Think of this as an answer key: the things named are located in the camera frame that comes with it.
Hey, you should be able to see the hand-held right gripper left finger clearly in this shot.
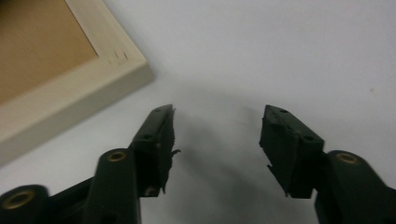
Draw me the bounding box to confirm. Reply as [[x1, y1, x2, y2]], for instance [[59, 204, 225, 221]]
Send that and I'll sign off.
[[128, 104, 181, 198]]

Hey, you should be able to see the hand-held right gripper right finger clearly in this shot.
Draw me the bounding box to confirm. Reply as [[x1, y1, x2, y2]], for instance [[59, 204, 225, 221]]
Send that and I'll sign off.
[[259, 104, 325, 200]]

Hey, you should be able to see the light wooden picture frame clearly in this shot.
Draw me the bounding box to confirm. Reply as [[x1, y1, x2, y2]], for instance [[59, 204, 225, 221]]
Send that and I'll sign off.
[[0, 0, 155, 166]]

